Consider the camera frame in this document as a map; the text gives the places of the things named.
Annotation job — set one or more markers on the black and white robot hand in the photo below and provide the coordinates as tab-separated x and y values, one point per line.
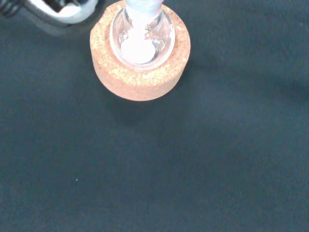
72	13

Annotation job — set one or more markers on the clear glass round-bottom flask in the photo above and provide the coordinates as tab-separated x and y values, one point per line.
161	43

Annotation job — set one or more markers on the black bench cloth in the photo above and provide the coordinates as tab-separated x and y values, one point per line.
193	169

